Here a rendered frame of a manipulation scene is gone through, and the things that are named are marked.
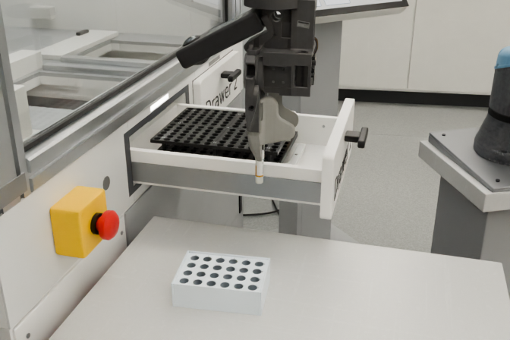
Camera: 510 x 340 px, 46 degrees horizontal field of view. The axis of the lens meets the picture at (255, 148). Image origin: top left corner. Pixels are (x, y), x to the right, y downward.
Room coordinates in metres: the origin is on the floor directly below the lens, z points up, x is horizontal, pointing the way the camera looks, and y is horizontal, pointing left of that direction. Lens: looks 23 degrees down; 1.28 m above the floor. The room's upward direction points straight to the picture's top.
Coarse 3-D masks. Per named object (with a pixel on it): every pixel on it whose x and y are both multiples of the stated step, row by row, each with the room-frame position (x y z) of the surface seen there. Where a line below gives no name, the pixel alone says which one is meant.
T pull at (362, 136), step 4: (364, 128) 0.96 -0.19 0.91; (348, 132) 0.94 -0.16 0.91; (352, 132) 0.94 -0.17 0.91; (356, 132) 0.94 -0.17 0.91; (360, 132) 0.94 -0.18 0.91; (364, 132) 0.94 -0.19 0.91; (348, 136) 0.93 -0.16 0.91; (352, 136) 0.93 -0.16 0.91; (356, 136) 0.93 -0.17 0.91; (360, 136) 0.92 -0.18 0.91; (364, 136) 0.92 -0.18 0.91; (348, 140) 0.93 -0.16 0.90; (352, 140) 0.93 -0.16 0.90; (356, 140) 0.92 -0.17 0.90; (360, 140) 0.90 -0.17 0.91; (364, 140) 0.91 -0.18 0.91; (360, 144) 0.90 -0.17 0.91; (364, 144) 0.90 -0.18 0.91
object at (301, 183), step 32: (160, 128) 1.06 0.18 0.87; (320, 128) 1.07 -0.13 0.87; (160, 160) 0.89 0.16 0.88; (192, 160) 0.88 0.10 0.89; (224, 160) 0.87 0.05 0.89; (288, 160) 1.00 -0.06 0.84; (320, 160) 1.00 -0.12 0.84; (224, 192) 0.87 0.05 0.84; (256, 192) 0.85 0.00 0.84; (288, 192) 0.84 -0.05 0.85; (320, 192) 0.82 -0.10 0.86
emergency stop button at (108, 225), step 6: (108, 210) 0.70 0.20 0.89; (102, 216) 0.69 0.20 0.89; (108, 216) 0.69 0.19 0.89; (114, 216) 0.69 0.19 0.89; (96, 222) 0.69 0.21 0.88; (102, 222) 0.68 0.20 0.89; (108, 222) 0.68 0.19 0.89; (114, 222) 0.69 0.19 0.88; (96, 228) 0.69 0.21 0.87; (102, 228) 0.67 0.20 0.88; (108, 228) 0.68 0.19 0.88; (114, 228) 0.69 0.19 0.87; (102, 234) 0.67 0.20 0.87; (108, 234) 0.68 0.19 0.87; (114, 234) 0.69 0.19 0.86; (108, 240) 0.68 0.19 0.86
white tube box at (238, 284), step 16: (192, 256) 0.74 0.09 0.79; (208, 256) 0.74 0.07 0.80; (224, 256) 0.74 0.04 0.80; (240, 256) 0.74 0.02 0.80; (176, 272) 0.70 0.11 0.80; (192, 272) 0.70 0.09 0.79; (208, 272) 0.70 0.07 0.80; (224, 272) 0.70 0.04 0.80; (240, 272) 0.70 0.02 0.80; (256, 272) 0.71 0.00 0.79; (176, 288) 0.67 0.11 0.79; (192, 288) 0.67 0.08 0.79; (208, 288) 0.66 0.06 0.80; (224, 288) 0.66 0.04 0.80; (240, 288) 0.68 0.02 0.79; (256, 288) 0.67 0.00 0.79; (176, 304) 0.67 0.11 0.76; (192, 304) 0.67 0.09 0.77; (208, 304) 0.66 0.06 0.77; (224, 304) 0.66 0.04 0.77; (240, 304) 0.66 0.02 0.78; (256, 304) 0.65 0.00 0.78
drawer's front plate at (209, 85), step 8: (232, 56) 1.41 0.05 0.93; (216, 64) 1.33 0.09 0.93; (224, 64) 1.35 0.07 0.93; (232, 64) 1.41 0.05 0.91; (208, 72) 1.26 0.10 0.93; (216, 72) 1.29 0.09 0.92; (200, 80) 1.20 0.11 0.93; (208, 80) 1.24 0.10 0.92; (216, 80) 1.29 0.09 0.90; (224, 80) 1.34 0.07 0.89; (200, 88) 1.19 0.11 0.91; (208, 88) 1.23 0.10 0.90; (216, 88) 1.29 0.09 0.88; (224, 88) 1.34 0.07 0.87; (232, 88) 1.41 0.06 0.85; (200, 96) 1.19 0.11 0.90; (208, 96) 1.23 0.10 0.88; (224, 96) 1.34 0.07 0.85; (232, 96) 1.41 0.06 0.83; (200, 104) 1.19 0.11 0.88; (208, 104) 1.23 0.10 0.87; (216, 104) 1.29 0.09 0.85; (224, 104) 1.34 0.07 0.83
